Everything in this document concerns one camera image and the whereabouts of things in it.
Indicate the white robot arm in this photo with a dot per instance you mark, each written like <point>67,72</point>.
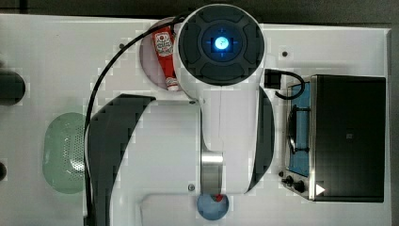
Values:
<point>212,138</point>

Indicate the grey round plate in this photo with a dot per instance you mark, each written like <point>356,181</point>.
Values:
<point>149,61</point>

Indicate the red ketchup bottle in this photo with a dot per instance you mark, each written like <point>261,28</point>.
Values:
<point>163,45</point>

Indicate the red toy in bowl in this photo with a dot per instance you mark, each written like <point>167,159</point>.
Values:
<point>218,198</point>

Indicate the blue bowl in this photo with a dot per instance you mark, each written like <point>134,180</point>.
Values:
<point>209,209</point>

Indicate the black toaster oven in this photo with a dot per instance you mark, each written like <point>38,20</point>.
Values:
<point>336,138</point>

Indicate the green perforated colander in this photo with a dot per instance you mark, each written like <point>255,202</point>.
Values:
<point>63,164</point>

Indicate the black cylinder container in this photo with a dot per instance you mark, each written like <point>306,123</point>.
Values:
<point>12,88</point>

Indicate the black connector with cable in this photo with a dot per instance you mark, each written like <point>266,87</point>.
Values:
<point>272,80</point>

